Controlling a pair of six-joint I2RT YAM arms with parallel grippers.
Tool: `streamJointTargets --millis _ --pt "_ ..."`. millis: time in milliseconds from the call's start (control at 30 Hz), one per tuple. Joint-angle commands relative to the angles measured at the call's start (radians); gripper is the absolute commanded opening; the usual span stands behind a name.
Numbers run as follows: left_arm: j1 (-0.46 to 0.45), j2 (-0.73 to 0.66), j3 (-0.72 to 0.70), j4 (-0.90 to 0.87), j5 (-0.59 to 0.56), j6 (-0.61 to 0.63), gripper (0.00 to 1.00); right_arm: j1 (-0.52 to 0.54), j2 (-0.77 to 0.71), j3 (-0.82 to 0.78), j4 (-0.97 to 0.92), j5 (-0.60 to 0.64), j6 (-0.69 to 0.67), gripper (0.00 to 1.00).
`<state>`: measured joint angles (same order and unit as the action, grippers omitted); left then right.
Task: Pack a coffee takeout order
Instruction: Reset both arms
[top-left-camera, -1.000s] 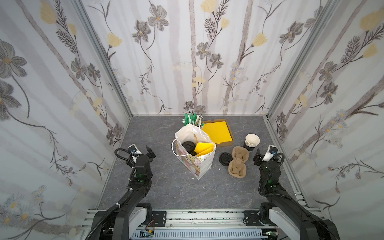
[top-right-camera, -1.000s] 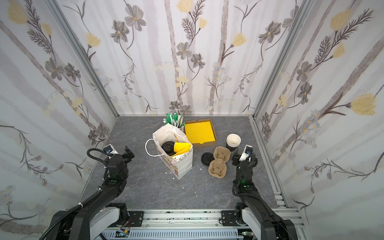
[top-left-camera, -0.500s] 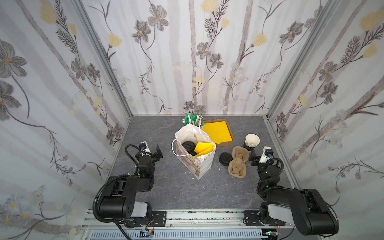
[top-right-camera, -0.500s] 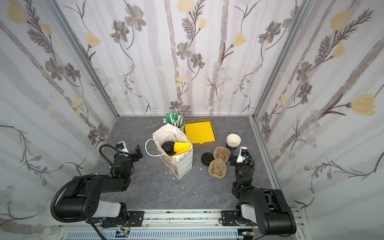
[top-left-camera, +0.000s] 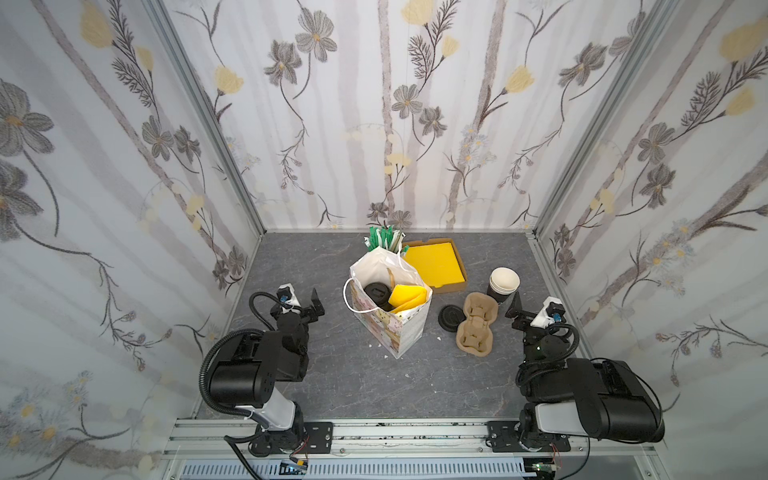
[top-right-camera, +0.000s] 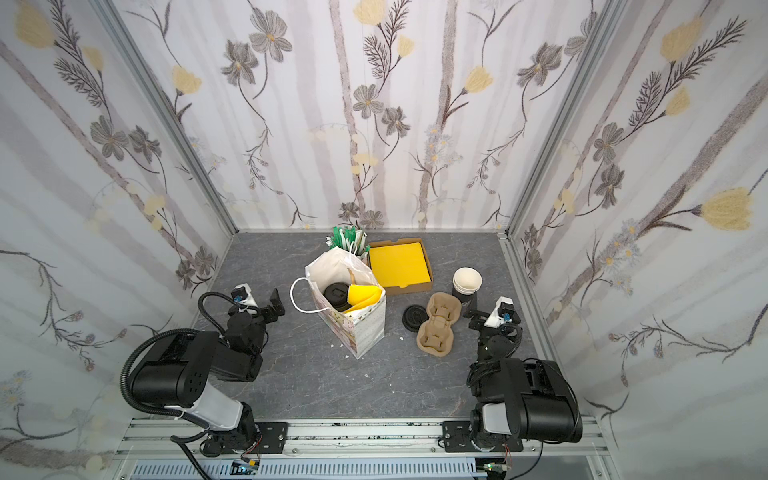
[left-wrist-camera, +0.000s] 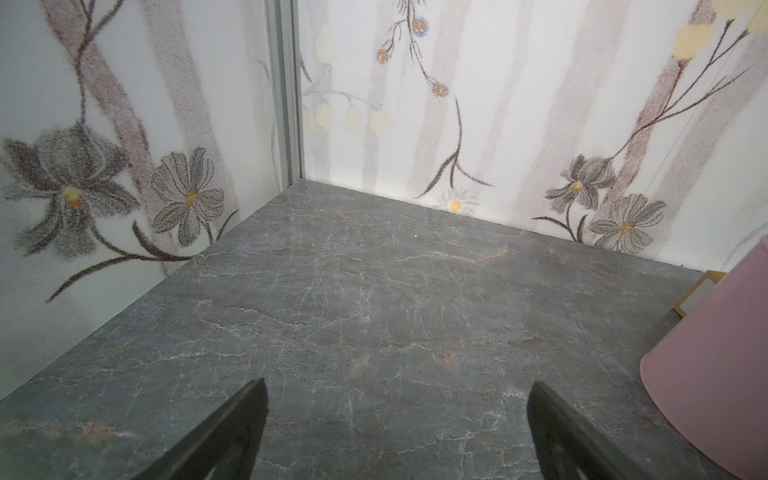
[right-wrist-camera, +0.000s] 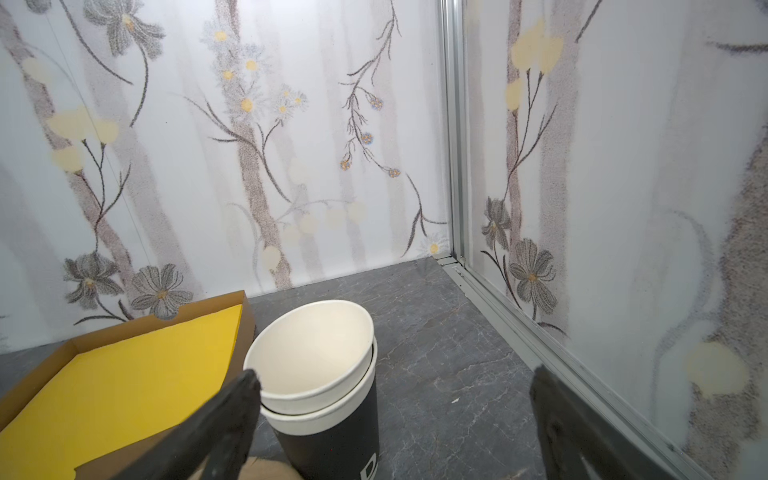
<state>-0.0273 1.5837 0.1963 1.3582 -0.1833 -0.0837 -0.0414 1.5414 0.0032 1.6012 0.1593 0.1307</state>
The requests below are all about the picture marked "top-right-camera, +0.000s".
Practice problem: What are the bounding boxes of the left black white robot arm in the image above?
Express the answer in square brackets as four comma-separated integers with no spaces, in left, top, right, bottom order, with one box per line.
[119,284,288,459]

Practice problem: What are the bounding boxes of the yellow napkin sheets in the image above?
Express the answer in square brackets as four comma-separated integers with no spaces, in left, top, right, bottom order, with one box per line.
[344,284,384,313]

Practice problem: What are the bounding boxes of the black mounting plate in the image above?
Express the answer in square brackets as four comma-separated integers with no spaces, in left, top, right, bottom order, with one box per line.
[199,422,288,458]
[438,420,523,453]

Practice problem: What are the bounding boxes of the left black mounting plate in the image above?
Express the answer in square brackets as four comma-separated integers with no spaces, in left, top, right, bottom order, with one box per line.
[199,422,288,458]

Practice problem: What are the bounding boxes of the brown cardboard napkin box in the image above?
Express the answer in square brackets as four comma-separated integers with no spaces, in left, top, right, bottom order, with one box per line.
[370,238,433,296]

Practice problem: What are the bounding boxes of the black paper cup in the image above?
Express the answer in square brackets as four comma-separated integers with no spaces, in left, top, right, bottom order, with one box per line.
[452,267,483,309]

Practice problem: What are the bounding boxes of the black cup lid stack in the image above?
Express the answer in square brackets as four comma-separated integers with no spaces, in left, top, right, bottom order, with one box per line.
[402,305,429,333]

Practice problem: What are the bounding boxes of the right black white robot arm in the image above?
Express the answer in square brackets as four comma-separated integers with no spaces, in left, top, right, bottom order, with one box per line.
[465,302,583,451]

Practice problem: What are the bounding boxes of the white patterned paper bag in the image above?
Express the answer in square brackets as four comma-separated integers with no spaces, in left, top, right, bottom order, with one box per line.
[289,247,387,359]

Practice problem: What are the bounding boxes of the yellow napkins stack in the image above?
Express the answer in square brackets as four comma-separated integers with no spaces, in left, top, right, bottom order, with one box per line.
[369,242,431,288]

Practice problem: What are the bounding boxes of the green white straws bundle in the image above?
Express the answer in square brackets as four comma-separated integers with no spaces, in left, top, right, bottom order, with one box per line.
[326,226,370,261]

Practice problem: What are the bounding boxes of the brown pulp cup carrier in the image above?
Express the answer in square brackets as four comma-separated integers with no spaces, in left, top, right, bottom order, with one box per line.
[416,292,462,357]

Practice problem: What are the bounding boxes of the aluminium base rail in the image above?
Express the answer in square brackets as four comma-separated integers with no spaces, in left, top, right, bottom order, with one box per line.
[113,416,619,480]

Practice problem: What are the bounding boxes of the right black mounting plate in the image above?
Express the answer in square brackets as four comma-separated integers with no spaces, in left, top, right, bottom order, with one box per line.
[438,420,523,453]

